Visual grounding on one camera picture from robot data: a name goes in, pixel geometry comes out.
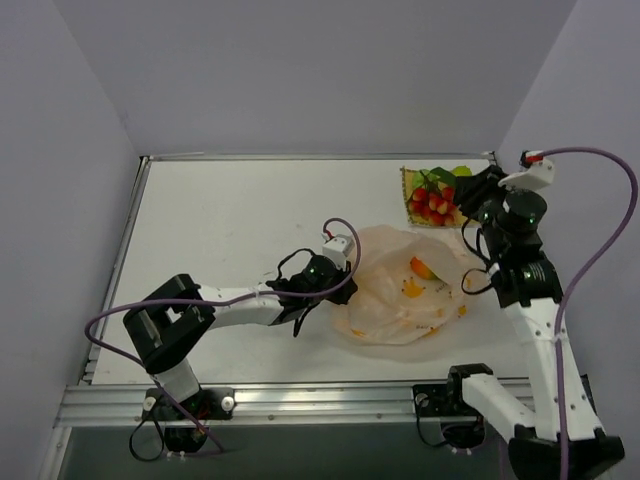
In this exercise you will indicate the green fake apple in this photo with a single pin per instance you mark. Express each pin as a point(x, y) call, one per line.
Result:
point(462, 171)

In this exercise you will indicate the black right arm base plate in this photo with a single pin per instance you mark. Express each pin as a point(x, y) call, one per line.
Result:
point(438, 400)

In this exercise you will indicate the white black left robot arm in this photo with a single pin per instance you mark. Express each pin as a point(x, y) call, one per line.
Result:
point(163, 336)

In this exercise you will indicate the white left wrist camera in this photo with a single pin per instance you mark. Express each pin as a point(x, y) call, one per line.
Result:
point(338, 248)

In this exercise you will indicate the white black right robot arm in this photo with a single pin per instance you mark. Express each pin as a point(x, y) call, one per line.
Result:
point(561, 436)

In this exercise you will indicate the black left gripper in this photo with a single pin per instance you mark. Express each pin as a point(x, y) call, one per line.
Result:
point(342, 288)

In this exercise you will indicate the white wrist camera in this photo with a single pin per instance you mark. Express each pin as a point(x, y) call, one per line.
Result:
point(338, 248)
point(537, 172)

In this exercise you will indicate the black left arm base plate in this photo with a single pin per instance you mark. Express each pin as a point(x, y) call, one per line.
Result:
point(208, 404)

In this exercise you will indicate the orange green fake mango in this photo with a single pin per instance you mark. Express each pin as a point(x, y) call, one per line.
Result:
point(421, 270)

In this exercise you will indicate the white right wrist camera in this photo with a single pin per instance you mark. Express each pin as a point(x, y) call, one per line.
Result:
point(537, 172)

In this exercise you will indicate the yellow woven bamboo mat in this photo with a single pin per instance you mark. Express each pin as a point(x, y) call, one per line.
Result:
point(407, 195)

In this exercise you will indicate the translucent printed plastic bag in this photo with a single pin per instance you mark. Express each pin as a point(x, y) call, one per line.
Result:
point(394, 310)

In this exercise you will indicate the aluminium front frame rail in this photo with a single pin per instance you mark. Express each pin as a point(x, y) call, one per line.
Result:
point(255, 404)

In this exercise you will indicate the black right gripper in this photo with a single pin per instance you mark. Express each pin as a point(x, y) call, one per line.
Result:
point(476, 189)

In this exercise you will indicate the red fake cherry tomatoes bunch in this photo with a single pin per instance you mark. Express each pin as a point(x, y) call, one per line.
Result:
point(432, 200)

